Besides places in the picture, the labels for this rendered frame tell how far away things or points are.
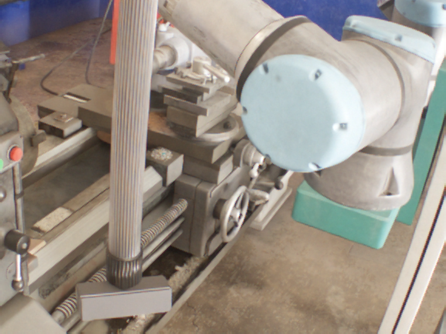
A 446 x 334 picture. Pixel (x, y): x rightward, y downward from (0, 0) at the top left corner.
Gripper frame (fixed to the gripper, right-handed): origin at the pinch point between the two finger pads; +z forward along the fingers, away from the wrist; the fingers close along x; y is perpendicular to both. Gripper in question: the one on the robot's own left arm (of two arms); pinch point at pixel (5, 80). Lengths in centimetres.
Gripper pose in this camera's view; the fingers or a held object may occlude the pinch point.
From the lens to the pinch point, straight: 148.7
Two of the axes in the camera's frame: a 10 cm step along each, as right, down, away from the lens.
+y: 4.5, -7.2, -5.3
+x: 5.2, -2.8, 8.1
